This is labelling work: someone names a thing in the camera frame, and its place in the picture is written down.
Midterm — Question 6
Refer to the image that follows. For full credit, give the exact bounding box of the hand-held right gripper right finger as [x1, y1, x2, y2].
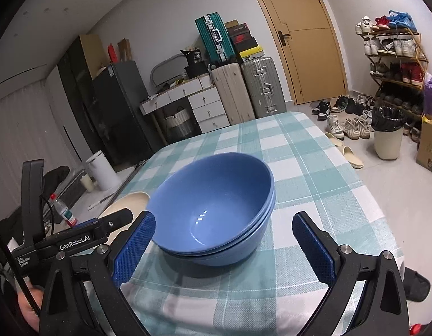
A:
[292, 211, 410, 336]

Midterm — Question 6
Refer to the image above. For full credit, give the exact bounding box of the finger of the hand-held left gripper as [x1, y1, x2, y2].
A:
[74, 208, 133, 234]
[36, 227, 110, 253]

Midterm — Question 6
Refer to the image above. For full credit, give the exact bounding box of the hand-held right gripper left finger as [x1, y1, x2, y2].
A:
[39, 211, 157, 336]

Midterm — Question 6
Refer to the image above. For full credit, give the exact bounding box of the beige plate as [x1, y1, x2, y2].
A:
[97, 191, 151, 219]

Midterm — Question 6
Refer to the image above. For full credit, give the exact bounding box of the person's left hand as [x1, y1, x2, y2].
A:
[17, 284, 46, 334]

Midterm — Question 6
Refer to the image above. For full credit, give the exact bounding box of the red capped water bottle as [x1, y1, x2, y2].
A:
[49, 193, 78, 228]

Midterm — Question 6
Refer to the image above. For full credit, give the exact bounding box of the dark jacket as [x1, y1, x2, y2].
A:
[44, 166, 71, 197]

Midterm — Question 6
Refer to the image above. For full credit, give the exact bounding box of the grey mattress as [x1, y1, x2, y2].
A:
[58, 168, 88, 201]

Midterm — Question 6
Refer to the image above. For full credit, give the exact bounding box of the cream cup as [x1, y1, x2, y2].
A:
[79, 174, 96, 193]

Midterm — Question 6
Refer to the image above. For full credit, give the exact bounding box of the white lidded bin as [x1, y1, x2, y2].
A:
[84, 150, 121, 192]

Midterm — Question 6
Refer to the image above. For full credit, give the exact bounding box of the white curtain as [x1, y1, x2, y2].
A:
[0, 77, 68, 225]

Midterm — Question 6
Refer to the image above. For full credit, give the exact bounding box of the white wardrobe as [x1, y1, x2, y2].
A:
[44, 66, 97, 169]

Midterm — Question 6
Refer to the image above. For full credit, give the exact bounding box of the beige slide sandal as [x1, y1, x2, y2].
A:
[324, 132, 345, 148]
[342, 146, 364, 169]

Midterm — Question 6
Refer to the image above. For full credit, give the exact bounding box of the dark grey refrigerator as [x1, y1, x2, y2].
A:
[93, 60, 158, 167]

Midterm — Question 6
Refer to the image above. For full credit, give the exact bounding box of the black slipper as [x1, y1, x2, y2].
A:
[403, 267, 432, 302]

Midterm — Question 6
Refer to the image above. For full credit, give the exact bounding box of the woven laundry basket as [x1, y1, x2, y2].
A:
[162, 106, 198, 139]

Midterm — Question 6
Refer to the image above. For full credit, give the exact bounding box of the black glass wardrobe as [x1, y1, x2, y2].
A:
[57, 34, 115, 169]

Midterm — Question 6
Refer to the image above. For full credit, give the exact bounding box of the cream trash bin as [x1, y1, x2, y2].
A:
[373, 128, 403, 161]

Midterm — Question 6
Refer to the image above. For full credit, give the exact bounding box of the pile of shoes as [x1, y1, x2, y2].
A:
[309, 94, 375, 141]

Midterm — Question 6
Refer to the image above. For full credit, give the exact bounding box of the white desk with drawers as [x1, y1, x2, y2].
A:
[139, 73, 231, 141]

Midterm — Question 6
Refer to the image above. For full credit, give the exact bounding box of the grey arched mirror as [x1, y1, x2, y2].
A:
[150, 54, 184, 89]

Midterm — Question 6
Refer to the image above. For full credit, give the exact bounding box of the printed cardboard box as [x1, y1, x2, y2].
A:
[415, 113, 432, 178]

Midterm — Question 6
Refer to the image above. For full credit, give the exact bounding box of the large tan cardboard box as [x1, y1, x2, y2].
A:
[79, 34, 108, 71]

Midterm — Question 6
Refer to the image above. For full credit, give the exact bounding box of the silver suitcase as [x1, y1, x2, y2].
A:
[240, 55, 287, 120]

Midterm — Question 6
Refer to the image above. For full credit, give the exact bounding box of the beige suitcase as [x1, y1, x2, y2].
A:
[210, 62, 256, 127]

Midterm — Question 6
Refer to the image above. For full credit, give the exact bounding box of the small cardboard box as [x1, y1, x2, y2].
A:
[117, 38, 133, 62]

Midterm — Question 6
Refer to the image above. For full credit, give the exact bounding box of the black shopping bag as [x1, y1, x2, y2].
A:
[180, 47, 208, 80]

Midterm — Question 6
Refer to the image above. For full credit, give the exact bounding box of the tan wooden door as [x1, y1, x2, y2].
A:
[242, 0, 350, 106]

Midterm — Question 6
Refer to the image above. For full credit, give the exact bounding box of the yellow black shoe box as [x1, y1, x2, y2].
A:
[238, 46, 265, 62]

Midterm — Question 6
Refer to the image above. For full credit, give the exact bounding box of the teal suitcase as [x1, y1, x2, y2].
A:
[194, 12, 237, 66]

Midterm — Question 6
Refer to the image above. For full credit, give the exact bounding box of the shoe rack with shoes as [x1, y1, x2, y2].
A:
[355, 10, 429, 113]

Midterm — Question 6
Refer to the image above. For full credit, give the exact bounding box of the black cable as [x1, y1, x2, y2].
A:
[39, 196, 57, 233]

